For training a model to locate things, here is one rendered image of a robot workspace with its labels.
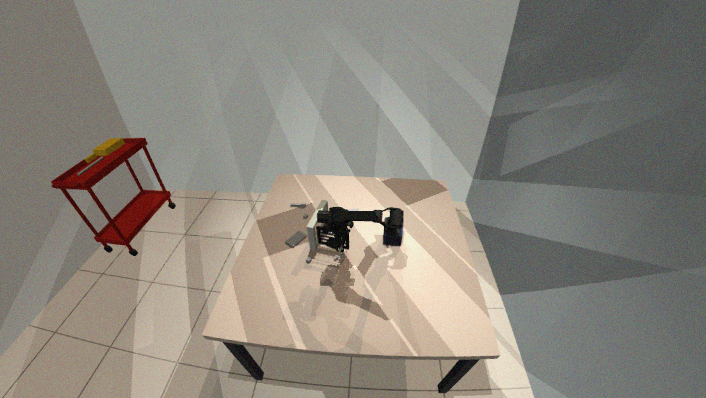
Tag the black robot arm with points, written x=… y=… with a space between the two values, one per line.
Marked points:
x=338 y=216

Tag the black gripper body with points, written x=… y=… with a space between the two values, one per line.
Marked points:
x=334 y=243

